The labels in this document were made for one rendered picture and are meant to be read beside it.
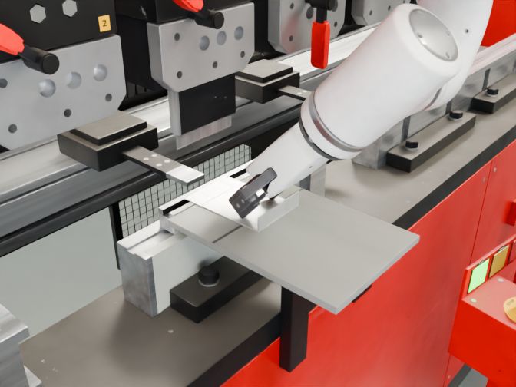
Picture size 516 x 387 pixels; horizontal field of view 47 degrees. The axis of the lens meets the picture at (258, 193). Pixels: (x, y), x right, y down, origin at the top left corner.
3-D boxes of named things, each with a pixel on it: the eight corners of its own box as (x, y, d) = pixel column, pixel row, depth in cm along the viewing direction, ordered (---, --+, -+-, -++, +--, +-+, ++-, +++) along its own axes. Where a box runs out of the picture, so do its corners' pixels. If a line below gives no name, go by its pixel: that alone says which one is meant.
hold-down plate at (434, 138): (409, 173, 114) (411, 159, 113) (385, 165, 118) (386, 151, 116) (474, 127, 134) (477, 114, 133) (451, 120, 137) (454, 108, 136)
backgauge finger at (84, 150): (164, 206, 82) (162, 173, 80) (59, 152, 97) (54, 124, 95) (224, 175, 90) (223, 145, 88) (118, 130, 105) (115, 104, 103)
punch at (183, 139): (182, 151, 76) (177, 79, 71) (172, 147, 77) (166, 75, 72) (236, 127, 82) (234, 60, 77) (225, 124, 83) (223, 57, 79)
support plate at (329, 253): (336, 315, 62) (336, 308, 61) (167, 226, 77) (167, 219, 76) (418, 242, 74) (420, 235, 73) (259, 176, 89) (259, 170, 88)
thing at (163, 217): (174, 234, 79) (173, 215, 77) (160, 226, 81) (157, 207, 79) (271, 180, 92) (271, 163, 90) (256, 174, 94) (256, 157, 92)
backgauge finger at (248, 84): (325, 124, 107) (327, 97, 105) (222, 91, 122) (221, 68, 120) (361, 106, 115) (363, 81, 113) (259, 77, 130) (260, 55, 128)
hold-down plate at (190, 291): (197, 325, 77) (196, 307, 76) (170, 307, 80) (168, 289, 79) (330, 230, 97) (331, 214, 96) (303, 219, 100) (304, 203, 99)
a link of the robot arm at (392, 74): (355, 78, 68) (300, 85, 62) (440, -2, 59) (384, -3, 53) (392, 140, 66) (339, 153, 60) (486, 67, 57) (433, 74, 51)
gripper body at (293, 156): (337, 86, 69) (285, 137, 78) (286, 111, 62) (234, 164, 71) (376, 137, 69) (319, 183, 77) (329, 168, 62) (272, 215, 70)
